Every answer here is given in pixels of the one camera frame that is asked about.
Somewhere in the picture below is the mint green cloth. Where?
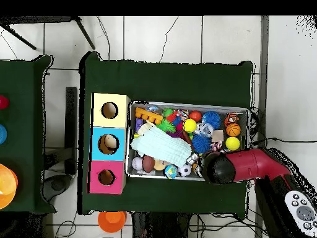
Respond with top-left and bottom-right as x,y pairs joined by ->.
130,126 -> 193,167

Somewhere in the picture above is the wooden three-hole box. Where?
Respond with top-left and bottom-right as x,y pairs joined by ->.
87,92 -> 131,195

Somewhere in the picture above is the shallow clear mesh bin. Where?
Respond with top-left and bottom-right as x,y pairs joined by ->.
124,100 -> 250,183

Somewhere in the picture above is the smooth yellow ball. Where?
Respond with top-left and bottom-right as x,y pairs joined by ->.
183,118 -> 198,133

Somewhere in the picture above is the brown football toy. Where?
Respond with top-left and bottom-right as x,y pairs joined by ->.
142,155 -> 156,174

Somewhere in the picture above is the white baseball toy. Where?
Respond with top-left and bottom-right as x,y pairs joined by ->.
131,156 -> 144,171

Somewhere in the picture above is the orange red ball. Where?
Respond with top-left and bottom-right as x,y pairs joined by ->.
189,110 -> 203,123

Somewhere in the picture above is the globe print ball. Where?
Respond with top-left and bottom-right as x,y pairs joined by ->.
163,164 -> 179,180

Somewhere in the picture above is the blue spiky ball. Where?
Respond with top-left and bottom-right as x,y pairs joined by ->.
191,133 -> 213,154
201,110 -> 222,130

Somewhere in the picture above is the dark green table cloth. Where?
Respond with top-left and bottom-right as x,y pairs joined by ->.
78,50 -> 254,220
0,55 -> 56,215

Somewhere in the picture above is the orange basketball toy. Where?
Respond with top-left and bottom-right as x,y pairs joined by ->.
225,123 -> 242,138

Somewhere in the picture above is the yellow tennis ball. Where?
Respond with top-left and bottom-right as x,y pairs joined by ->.
225,136 -> 241,152

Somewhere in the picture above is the black upright stand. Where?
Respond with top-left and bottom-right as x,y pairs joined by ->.
43,86 -> 78,201

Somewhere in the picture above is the black tripod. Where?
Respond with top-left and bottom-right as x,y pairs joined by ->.
0,15 -> 96,50

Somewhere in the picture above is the blue plastic cup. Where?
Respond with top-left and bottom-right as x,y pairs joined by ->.
0,123 -> 8,146

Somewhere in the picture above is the large orange plastic cup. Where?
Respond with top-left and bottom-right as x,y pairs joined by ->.
0,163 -> 19,210

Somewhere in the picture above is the thin black cable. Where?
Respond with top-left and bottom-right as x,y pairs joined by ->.
158,15 -> 180,63
96,15 -> 111,61

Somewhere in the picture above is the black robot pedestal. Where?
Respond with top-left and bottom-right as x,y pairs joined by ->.
131,211 -> 191,238

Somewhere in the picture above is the black cable bundle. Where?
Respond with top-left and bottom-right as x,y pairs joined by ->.
193,212 -> 269,238

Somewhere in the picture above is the black power cable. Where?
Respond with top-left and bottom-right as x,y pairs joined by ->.
248,106 -> 317,156

